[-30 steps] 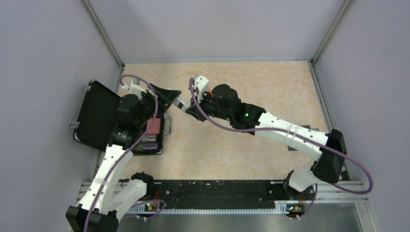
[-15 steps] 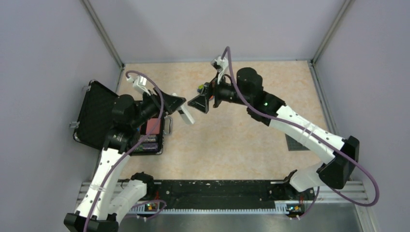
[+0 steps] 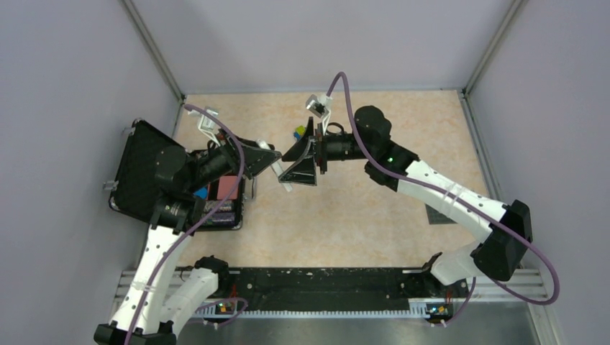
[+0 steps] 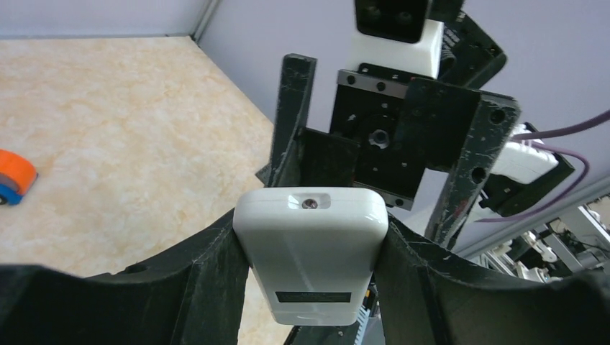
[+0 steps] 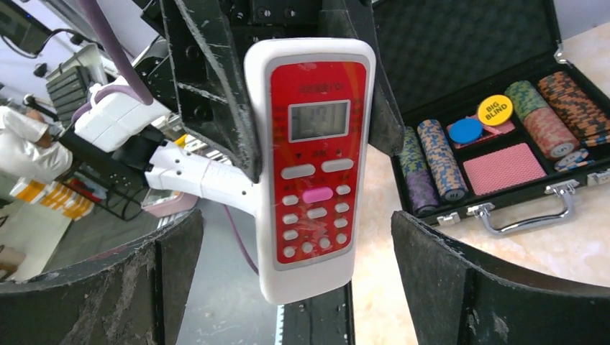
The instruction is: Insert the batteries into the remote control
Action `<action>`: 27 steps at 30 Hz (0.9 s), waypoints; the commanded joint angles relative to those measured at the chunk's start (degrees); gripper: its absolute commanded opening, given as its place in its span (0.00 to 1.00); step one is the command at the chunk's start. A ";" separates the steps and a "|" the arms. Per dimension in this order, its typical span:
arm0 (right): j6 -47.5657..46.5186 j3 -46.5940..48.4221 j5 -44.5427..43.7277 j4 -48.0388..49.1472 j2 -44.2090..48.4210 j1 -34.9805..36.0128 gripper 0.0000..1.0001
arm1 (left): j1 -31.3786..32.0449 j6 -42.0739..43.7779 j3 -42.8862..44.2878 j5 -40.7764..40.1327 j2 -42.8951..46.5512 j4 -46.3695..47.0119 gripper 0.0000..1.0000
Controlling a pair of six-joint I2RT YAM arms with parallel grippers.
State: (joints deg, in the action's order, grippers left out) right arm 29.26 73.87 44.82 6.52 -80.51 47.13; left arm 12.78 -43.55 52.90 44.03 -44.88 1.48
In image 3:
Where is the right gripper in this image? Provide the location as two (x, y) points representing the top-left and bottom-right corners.
(280, 118), (373, 186)

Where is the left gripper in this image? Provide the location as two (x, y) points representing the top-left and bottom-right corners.
(186, 125), (282, 193)

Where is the white remote control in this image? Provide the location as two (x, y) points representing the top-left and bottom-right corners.
(256, 139), (293, 193)

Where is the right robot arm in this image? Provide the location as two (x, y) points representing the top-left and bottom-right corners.
(278, 106), (532, 296)

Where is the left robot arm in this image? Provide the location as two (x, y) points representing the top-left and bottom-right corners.
(94, 134), (281, 344)

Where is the colourful toy car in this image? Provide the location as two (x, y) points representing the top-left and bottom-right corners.
(293, 126), (306, 141)

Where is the black open case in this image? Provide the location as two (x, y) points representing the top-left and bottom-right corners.
(109, 120), (247, 231)

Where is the grey brick baseplate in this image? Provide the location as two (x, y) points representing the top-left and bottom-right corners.
(425, 205), (455, 225)

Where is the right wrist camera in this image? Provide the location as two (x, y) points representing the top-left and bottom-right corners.
(306, 94), (333, 134)

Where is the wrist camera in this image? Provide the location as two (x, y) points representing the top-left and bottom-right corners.
(306, 94), (333, 134)
(196, 107), (219, 144)

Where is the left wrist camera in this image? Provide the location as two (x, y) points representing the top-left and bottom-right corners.
(196, 107), (219, 144)

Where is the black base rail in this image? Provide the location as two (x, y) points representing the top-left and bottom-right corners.
(195, 267), (469, 321)

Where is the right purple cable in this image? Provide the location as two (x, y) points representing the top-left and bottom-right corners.
(326, 72), (560, 327)

